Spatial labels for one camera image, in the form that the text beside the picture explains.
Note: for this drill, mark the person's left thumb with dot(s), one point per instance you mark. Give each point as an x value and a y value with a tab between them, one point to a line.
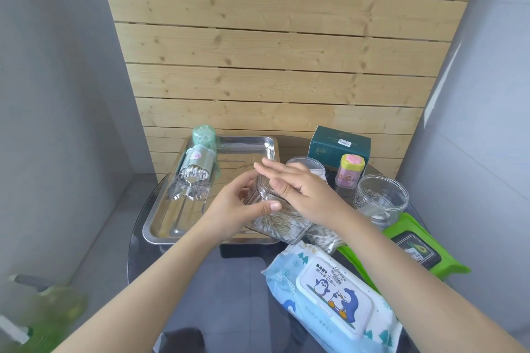
271	207

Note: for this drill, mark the wooden slat panel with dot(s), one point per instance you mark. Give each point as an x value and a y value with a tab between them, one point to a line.
281	55

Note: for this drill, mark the dark green cardboard box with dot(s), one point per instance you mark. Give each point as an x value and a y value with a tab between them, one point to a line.
337	144

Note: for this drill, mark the person's left hand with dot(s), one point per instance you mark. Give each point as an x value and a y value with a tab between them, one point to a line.
225	216

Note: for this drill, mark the person's right hand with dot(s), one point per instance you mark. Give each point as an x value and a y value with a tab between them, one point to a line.
314	199

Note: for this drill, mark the green wet wipes packet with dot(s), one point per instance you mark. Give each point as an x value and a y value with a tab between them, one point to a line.
418	251

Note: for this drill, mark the clear jar of metal clips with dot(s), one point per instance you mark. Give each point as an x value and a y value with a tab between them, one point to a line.
383	199

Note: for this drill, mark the clear square cotton swab jar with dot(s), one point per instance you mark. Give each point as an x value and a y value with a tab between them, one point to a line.
285	224

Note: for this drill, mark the toothpick bottle with pink lid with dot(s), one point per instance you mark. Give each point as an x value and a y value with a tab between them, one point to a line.
350	172

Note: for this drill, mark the person's right middle finger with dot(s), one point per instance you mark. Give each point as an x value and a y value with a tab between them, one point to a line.
285	166

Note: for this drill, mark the blue penguin wet wipes packet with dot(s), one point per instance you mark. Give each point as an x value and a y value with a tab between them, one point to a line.
331	295

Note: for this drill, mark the stainless steel tray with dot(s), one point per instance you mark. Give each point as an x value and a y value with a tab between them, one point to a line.
182	216

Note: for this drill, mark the green-lidded cotton swab jar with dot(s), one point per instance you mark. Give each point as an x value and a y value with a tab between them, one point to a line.
198	162

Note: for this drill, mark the person's right thumb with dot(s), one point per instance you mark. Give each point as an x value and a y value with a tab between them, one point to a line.
282	188

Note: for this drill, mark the person's right forearm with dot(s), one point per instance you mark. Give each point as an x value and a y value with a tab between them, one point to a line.
414	282

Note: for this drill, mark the green spray bottle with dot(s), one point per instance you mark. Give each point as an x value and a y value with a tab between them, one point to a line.
49	315

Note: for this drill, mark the clear round cotton swab jar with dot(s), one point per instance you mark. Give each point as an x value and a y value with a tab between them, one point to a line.
327	237

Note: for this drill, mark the person's left forearm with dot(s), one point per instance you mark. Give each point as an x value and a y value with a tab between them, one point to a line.
157	282

